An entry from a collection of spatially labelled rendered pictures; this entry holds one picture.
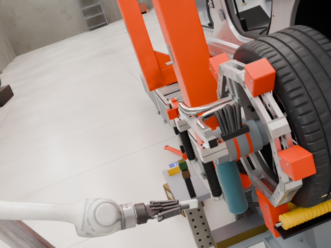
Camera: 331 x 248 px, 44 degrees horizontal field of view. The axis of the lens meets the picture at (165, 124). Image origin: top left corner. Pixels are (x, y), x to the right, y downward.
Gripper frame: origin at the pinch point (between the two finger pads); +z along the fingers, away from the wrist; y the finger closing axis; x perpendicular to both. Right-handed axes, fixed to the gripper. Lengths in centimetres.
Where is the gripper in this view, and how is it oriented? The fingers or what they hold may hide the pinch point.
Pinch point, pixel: (188, 204)
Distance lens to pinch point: 157.0
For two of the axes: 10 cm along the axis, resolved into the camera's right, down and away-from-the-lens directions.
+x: 0.6, 9.6, 2.8
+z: 9.6, -1.3, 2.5
